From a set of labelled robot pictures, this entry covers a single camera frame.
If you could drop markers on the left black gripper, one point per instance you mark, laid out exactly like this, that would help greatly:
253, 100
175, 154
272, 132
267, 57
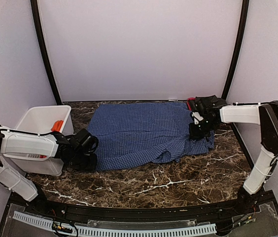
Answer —
91, 165

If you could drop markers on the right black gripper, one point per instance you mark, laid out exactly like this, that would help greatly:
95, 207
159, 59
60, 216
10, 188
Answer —
193, 134

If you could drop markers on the blue checked shirt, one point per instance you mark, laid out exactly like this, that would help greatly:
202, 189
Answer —
132, 135

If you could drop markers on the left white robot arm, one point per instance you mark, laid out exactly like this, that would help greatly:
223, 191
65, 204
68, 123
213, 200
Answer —
16, 182

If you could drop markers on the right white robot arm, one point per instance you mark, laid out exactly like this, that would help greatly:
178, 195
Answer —
264, 114

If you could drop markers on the white plastic laundry basket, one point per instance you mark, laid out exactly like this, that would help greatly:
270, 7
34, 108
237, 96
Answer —
43, 123

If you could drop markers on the red folded garment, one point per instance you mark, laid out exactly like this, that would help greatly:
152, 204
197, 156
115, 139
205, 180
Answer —
190, 103

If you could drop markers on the orange garment in basket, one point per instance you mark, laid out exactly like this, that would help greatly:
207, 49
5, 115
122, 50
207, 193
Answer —
57, 126

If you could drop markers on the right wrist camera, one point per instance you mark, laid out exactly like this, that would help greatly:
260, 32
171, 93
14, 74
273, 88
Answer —
200, 114

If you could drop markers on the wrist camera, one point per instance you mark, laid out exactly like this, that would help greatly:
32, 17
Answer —
84, 142
200, 114

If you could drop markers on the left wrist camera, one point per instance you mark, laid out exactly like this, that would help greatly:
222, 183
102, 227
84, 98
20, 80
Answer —
84, 142

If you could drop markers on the left black frame post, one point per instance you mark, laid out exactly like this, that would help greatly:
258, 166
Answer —
43, 51

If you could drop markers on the black frame post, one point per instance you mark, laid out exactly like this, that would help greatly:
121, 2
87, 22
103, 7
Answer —
237, 49
43, 51

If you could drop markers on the white slotted cable duct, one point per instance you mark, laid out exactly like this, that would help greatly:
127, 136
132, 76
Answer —
115, 229

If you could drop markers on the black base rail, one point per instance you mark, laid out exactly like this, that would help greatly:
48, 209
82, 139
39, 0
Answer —
225, 213

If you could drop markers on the right black frame post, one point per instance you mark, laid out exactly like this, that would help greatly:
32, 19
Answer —
237, 49

